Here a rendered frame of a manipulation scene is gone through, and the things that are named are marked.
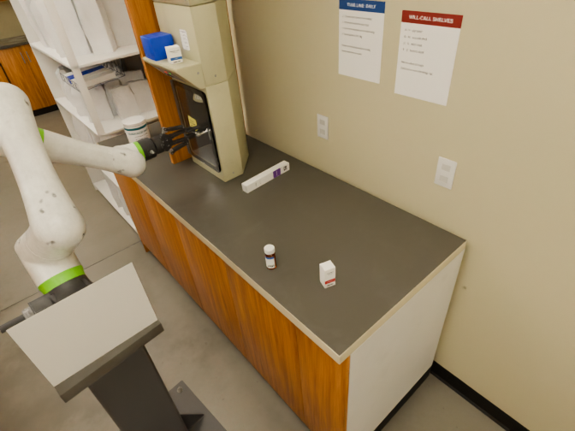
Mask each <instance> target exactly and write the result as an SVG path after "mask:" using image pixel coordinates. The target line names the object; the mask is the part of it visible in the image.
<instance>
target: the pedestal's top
mask: <svg viewBox="0 0 575 431"><path fill-rule="evenodd" d="M162 331H164V329H163V326H162V323H161V322H160V321H159V320H157V321H155V322H153V323H152V324H151V325H149V326H148V327H146V328H144V329H143V330H141V331H140V332H138V333H136V334H135V335H134V336H132V337H131V338H129V339H127V340H126V341H124V342H122V343H121V344H119V345H118V346H117V347H115V348H114V349H112V350H111V351H108V352H107V353H105V354H104V355H103V356H101V357H100V358H98V359H97V360H95V361H94V362H92V363H90V364H88V365H87V366H85V368H83V369H81V370H80V371H78V372H76V373H75V374H73V375H71V376H70V377H69V378H67V379H66V380H65V381H62V382H61V383H59V384H58V385H56V386H55V387H54V388H55V389H56V391H57V393H58V395H59V396H60V398H61V399H62V400H63V401H64V402H65V403H67V402H68V401H69V400H70V399H72V398H73V397H75V396H76V395H77V394H79V393H80V392H82V391H83V390H84V389H86V388H87V387H89V386H90V385H91V384H92V383H93V382H95V381H96V380H98V379H99V378H100V377H102V376H103V375H105V374H106V373H108V372H109V371H110V370H112V369H113V368H114V367H115V366H116V365H118V364H119V363H121V362H122V361H123V360H125V359H126V358H128V357H129V356H131V355H132V354H133V353H135V352H136V351H137V350H138V349H139V348H141V347H142V346H143V345H145V344H147V343H148V342H149V341H151V340H152V339H154V338H155V337H156V336H158V335H159V334H160V333H161V332H162Z"/></svg>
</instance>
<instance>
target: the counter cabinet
mask: <svg viewBox="0 0 575 431"><path fill-rule="evenodd" d="M114 175H115V177H116V180H117V182H118V185H119V187H120V189H121V191H122V195H123V197H124V199H125V202H126V204H127V207H128V210H129V212H130V214H131V217H132V218H133V222H134V225H135V226H136V229H137V231H138V234H139V237H140V239H141V242H142V244H143V246H144V248H145V251H146V252H148V251H150V252H151V253H152V254H153V255H154V256H155V257H156V258H157V260H158V261H159V262H160V263H161V264H162V265H163V266H164V267H165V268H166V269H167V270H168V271H169V272H170V273H171V275H172V276H173V277H174V278H175V279H176V280H177V281H178V283H179V284H180V285H181V286H182V287H183V288H184V289H185V290H186V292H187V293H188V294H189V295H190V296H191V297H192V298H193V300H194V301H195V302H196V303H197V304H198V305H199V306H200V308H201V309H202V310H203V311H204V312H205V313H206V314H207V316H208V317H209V318H210V319H211V320H212V321H213V322H214V323H215V324H216V325H217V326H218V327H219V328H220V329H221V330H222V332H223V333H224V334H225V335H226V336H227V337H228V339H229V340H230V341H231V342H232V343H233V344H234V345H235V346H236V348H237V349H238V350H239V351H240V352H241V353H242V354H243V356H244V357H245V358H246V359H247V360H248V361H249V362H250V363H251V365H252V366H253V367H254V368H255V369H256V370H257V371H258V373H259V374H260V375H261V376H263V378H264V379H265V380H266V381H267V382H268V383H269V384H270V385H271V386H272V388H273V389H274V390H275V391H276V392H277V393H278V394H279V396H280V397H281V398H282V399H283V400H284V401H285V402H286V403H287V405H288V406H289V407H290V408H291V409H292V410H293V412H294V413H295V414H296V415H297V416H298V417H299V418H300V419H301V421H302V422H303V423H304V424H305V425H306V426H307V427H308V428H309V429H310V430H311V431H381V430H382V429H383V428H384V426H385V425H386V424H387V423H388V422H389V421H390V419H391V418H392V417H393V416H394V415H395V414H396V412H397V411H398V410H399V409H400V408H401V407H402V405H403V404H404V403H405V402H406V401H407V400H408V399H409V398H410V397H411V396H412V395H413V394H414V393H415V391H416V390H417V389H418V388H419V387H420V386H421V384H422V383H423V382H424V381H425V380H426V379H427V377H428V376H429V375H430V369H431V366H432V363H433V360H434V356H435V354H436V348H437V345H438V342H439V339H440V336H441V332H442V327H443V324H444V321H445V318H446V314H447V312H448V306H449V303H450V300H451V297H452V294H453V289H454V285H455V282H456V279H457V276H458V273H459V267H460V265H461V261H462V258H463V255H464V252H465V249H464V250H463V251H462V252H461V253H460V254H459V255H458V256H457V257H456V258H455V259H453V260H452V261H451V262H450V263H449V264H448V265H447V266H446V267H445V268H444V269H443V270H441V271H440V272H439V273H438V274H437V275H436V276H435V277H434V278H433V279H432V280H431V281H429V282H428V283H427V284H426V285H425V286H424V287H423V288H422V289H421V290H420V291H419V292H417V293H416V294H415V295H414V296H413V297H412V298H411V299H410V300H409V301H408V302H407V303H405V304H404V305H403V306H402V307H401V308H400V309H399V310H398V311H397V312H396V313H395V314H393V315H392V316H391V317H390V318H389V319H388V320H387V321H386V322H385V323H384V324H383V325H382V326H381V327H380V328H379V329H377V331H376V332H375V333H374V334H372V335H371V336H370V337H369V338H368V339H367V340H366V341H365V342H364V343H363V344H362V345H361V346H360V347H358V348H357V349H356V350H355V351H354V352H353V353H352V354H351V355H350V356H349V357H348V358H346V359H345V360H344V361H343V362H342V363H341V364H338V363H337V362H336V361H335V360H334V359H333V358H332V357H330V356H329V355H328V354H327V353H326V352H325V351H324V350H322V349H321V348H320V347H319V346H318V345H317V344H316V343H315V342H313V341H312V340H311V339H310V338H309V337H308V336H307V335H306V334H304V333H303V332H302V331H301V330H300V329H299V328H298V327H296V326H295V325H294V324H293V323H292V322H291V321H290V320H289V319H287V318H286V317H285V316H284V315H283V314H282V313H281V312H280V311H279V310H278V309H277V308H276V307H275V306H274V305H273V304H271V303H270V302H269V301H268V300H267V299H266V298H265V297H263V296H262V295H261V294H260V293H259V292H258V291H257V290H256V289H254V288H253V287H252V286H251V285H250V284H249V283H248V282H247V281H245V280H244V279H243V278H242V277H241V276H240V275H239V274H237V273H236V272H235V271H234V270H233V269H232V268H231V267H230V266H228V265H227V264H226V263H225V262H224V261H223V260H222V259H221V258H220V257H219V256H218V255H217V254H216V253H215V252H214V251H212V250H211V249H210V248H209V247H208V246H207V245H206V244H205V243H203V242H202V241H201V240H200V239H199V238H198V237H197V236H195V235H194V234H193V233H192V232H191V231H190V230H189V229H188V228H186V227H185V226H184V225H183V224H182V223H181V222H180V221H178V220H177V219H176V218H175V217H174V216H173V215H172V214H171V213H169V212H168V211H167V210H166V209H165V208H164V207H163V206H162V205H161V204H160V203H159V202H158V201H157V200H156V199H155V198H153V197H152V196H151V195H150V194H149V193H148V192H147V191H146V190H144V189H143V188H142V187H141V186H140V185H139V184H138V183H137V182H135V181H134V180H133V179H132V178H130V177H127V176H124V175H121V174H115V173H114Z"/></svg>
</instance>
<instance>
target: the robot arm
mask: <svg viewBox="0 0 575 431"><path fill-rule="evenodd" d="M162 129H163V130H162V133H160V134H159V135H157V136H155V137H152V138H150V139H149V138H144V139H140V140H137V141H135V142H133V143H130V144H127V145H118V146H114V147H108V146H103V145H95V144H92V143H88V142H85V141H81V140H78V139H72V138H70V137H67V136H63V135H61V134H58V133H53V132H51V131H48V130H45V129H42V128H39V127H37V124H36V121H35V118H34V115H33V110H32V106H31V103H30V100H29V98H28V96H27V95H26V93H25V92H24V91H23V90H21V89H20V88H19V87H17V86H14V85H12V84H10V83H5V82H0V156H4V157H7V160H8V162H9V165H10V167H11V169H12V171H13V174H14V176H15V180H16V182H17V185H18V187H19V190H20V192H21V197H22V200H23V203H24V205H25V209H26V212H27V218H28V221H29V225H30V226H29V228H28V229H27V230H26V232H24V233H23V234H22V235H21V236H20V237H19V238H18V240H17V241H16V242H15V252H16V254H17V255H18V257H19V258H20V260H21V262H22V264H23V265H24V267H25V269H26V270H27V272H28V273H29V275H30V276H31V278H32V280H33V282H34V284H35V285H36V287H37V288H38V289H39V290H40V291H41V292H42V293H43V294H44V295H43V296H41V297H39V298H36V299H34V300H33V301H31V302H29V303H28V305H29V307H27V308H26V309H24V310H23V311H22V312H21V313H22V315H20V316H17V317H16V318H14V319H12V320H10V321H9V322H6V323H4V324H3V325H1V326H0V331H1V333H2V334H3V333H5V332H6V330H8V329H9V328H12V327H13V326H15V325H17V324H18V323H20V322H23V321H25V320H26V319H28V318H29V317H31V316H34V315H36V314H38V313H39V312H40V311H42V310H45V309H47V308H49V307H50V306H52V305H53V304H56V303H58V302H59V301H61V300H63V299H65V298H67V297H68V296H70V295H72V294H74V293H76V292H78V291H79V290H81V289H83V288H85V287H87V286H89V285H91V284H92V283H93V282H92V281H91V280H89V279H88V277H87V276H86V274H85V272H84V269H83V266H82V265H81V263H80V261H79V259H78V257H77V256H76V255H75V254H74V249H75V248H76V246H77V245H78V244H79V243H80V242H81V241H82V239H83V237H84V235H85V232H86V223H85V220H84V218H83V216H82V215H81V213H80V212H79V211H78V209H77V208H76V206H75V205H74V202H73V201H72V199H71V198H70V196H69V195H68V193H67V191H66V189H65V188H64V186H63V184H62V182H61V180H60V179H59V177H58V175H57V173H56V170H55V169H54V167H53V165H52V163H63V164H71V165H77V166H83V167H88V168H96V169H101V170H104V171H109V172H112V173H115V174H121V175H124V176H127V177H130V178H134V177H138V176H140V175H142V174H143V173H144V171H145V168H146V161H148V160H150V159H152V158H154V157H157V154H160V153H162V152H165V151H168V152H169V154H171V155H174V153H175V152H176V151H178V150H179V149H181V148H183V147H184V146H186V145H188V144H189V143H188V140H189V139H192V138H194V137H195V135H194V134H192V133H191V132H192V131H195V130H197V129H200V126H198V125H197V126H194V127H191V126H190V127H184V126H182V125H179V126H174V127H162ZM175 130H178V131H176V132H174V133H171V134H165V133H167V132H170V131H175ZM197 132H199V133H202V132H201V131H199V130H197ZM183 133H187V134H186V136H185V137H183V138H180V139H175V140H172V139H173V138H174V137H176V136H179V135H181V134H183ZM179 143H180V144H179ZM176 144H178V145H177V146H175V147H173V148H172V149H170V148H171V147H172V145H176Z"/></svg>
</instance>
